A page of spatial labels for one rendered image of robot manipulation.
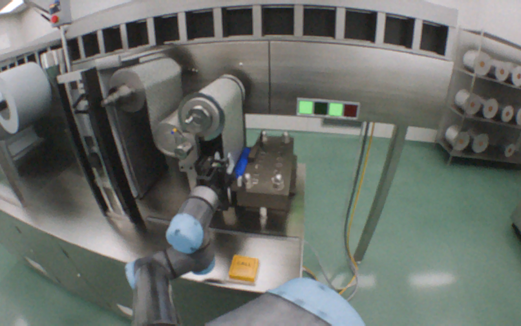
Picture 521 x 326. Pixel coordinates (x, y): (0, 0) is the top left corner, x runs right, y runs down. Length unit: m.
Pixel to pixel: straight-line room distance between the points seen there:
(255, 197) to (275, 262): 0.20
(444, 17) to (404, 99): 0.38
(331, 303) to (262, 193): 0.54
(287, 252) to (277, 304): 0.51
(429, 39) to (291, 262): 1.00
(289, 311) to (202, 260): 0.38
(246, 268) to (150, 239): 0.35
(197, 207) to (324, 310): 0.37
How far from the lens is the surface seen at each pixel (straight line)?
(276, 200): 0.74
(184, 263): 0.58
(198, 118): 0.68
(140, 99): 0.80
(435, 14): 1.07
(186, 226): 0.50
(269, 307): 0.24
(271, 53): 0.94
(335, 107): 0.98
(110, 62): 0.79
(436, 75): 1.09
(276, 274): 0.69
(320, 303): 0.24
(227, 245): 0.76
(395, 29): 1.08
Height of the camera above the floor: 1.49
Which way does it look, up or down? 31 degrees down
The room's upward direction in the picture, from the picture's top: 1 degrees counter-clockwise
